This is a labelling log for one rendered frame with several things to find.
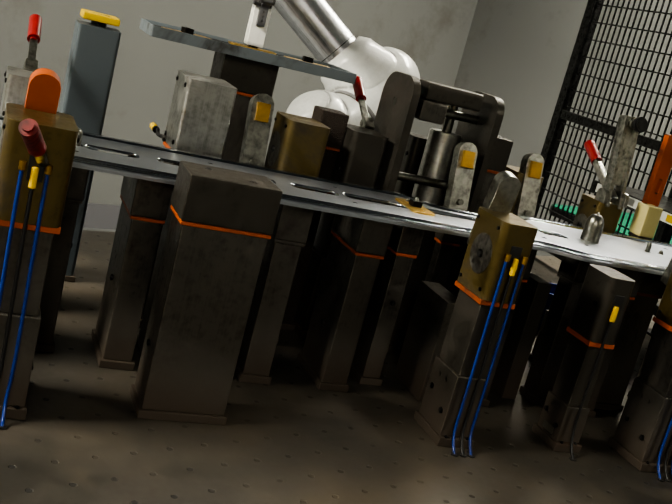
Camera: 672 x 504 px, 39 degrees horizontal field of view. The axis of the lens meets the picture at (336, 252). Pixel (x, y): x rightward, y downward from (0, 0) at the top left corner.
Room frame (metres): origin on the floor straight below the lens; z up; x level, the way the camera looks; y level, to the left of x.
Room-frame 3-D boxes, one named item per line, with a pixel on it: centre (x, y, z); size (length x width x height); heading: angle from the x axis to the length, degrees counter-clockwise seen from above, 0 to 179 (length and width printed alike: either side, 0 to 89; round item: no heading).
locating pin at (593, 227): (1.62, -0.42, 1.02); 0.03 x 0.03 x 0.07
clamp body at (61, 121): (1.07, 0.36, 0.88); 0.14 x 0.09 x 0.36; 23
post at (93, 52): (1.61, 0.48, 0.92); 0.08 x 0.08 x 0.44; 23
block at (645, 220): (1.81, -0.56, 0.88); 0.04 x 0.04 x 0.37; 23
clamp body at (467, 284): (1.34, -0.23, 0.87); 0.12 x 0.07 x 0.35; 23
